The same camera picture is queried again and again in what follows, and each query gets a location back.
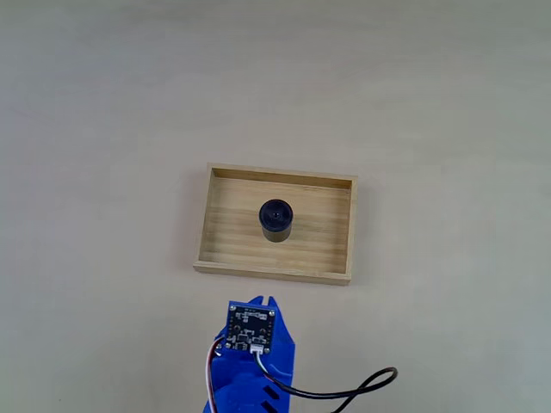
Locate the blue camera circuit board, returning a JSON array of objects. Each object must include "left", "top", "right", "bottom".
[{"left": 224, "top": 300, "right": 277, "bottom": 356}]

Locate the wooden box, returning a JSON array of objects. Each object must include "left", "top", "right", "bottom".
[{"left": 192, "top": 162, "right": 359, "bottom": 289}]

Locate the black cylinder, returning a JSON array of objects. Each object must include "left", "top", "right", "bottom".
[{"left": 257, "top": 198, "right": 295, "bottom": 244}]

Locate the red white black servo wire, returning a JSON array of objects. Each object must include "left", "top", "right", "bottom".
[{"left": 206, "top": 336, "right": 227, "bottom": 413}]

